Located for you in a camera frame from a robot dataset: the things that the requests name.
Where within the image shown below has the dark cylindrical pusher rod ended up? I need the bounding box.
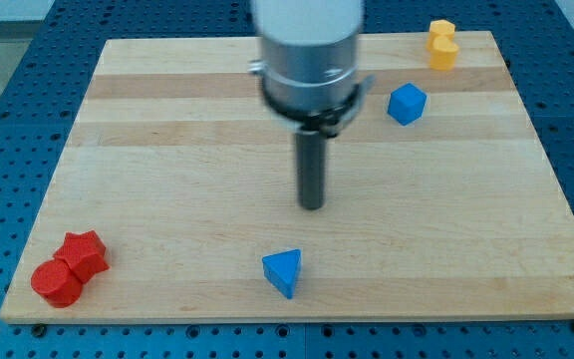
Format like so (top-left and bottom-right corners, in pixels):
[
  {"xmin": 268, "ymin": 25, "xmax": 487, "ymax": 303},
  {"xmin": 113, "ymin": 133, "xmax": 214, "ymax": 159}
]
[{"xmin": 294, "ymin": 131, "xmax": 327, "ymax": 210}]

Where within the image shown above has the blue triangle block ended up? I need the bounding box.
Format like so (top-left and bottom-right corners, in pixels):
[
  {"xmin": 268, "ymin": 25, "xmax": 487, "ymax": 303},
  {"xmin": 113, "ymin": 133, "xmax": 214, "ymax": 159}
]
[{"xmin": 261, "ymin": 249, "xmax": 301, "ymax": 299}]

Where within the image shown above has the red star block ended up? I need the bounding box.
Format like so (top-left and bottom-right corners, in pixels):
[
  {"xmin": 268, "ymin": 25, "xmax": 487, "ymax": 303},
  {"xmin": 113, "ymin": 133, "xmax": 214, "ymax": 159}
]
[{"xmin": 53, "ymin": 230, "xmax": 110, "ymax": 284}]

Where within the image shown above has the yellow hexagon block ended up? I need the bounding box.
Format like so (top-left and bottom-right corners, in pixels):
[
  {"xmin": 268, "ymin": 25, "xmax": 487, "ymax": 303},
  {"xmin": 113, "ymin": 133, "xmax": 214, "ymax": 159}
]
[{"xmin": 426, "ymin": 19, "xmax": 456, "ymax": 51}]

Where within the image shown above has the red cylinder block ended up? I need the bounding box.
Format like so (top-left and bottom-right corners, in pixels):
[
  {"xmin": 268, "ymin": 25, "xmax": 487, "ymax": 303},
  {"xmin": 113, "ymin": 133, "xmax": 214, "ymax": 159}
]
[{"xmin": 31, "ymin": 259, "xmax": 83, "ymax": 308}]

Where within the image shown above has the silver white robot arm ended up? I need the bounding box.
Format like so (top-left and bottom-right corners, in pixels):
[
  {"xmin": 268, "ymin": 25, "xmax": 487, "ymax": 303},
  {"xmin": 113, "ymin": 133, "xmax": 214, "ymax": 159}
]
[{"xmin": 249, "ymin": 0, "xmax": 375, "ymax": 138}]

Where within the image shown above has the blue cube block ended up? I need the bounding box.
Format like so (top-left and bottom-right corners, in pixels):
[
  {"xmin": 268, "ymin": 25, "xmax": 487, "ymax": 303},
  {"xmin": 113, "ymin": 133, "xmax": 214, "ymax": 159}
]
[{"xmin": 387, "ymin": 83, "xmax": 428, "ymax": 126}]

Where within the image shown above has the yellow heart block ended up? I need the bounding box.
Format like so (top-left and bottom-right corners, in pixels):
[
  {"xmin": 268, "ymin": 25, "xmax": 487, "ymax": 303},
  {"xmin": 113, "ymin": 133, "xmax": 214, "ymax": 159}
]
[{"xmin": 429, "ymin": 36, "xmax": 459, "ymax": 71}]

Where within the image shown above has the wooden board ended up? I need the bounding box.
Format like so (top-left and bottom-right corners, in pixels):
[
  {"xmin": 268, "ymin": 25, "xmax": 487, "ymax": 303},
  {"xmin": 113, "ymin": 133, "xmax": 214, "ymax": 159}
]
[{"xmin": 0, "ymin": 31, "xmax": 574, "ymax": 324}]

